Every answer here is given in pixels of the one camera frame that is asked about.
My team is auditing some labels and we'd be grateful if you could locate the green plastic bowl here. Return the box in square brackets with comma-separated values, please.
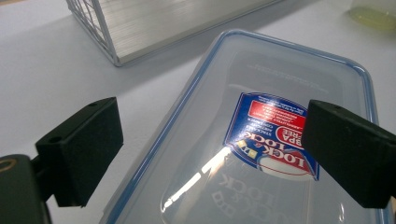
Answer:
[346, 0, 396, 32]

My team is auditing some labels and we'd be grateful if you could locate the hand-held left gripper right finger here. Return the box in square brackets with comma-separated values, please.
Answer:
[301, 99, 396, 209]

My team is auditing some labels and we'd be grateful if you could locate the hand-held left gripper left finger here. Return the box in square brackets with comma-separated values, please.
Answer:
[31, 96, 124, 208]

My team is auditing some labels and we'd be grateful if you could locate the white wire rack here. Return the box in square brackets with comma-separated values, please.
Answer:
[65, 0, 284, 67]

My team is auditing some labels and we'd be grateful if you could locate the clear food container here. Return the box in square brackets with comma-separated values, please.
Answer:
[99, 29, 396, 224]

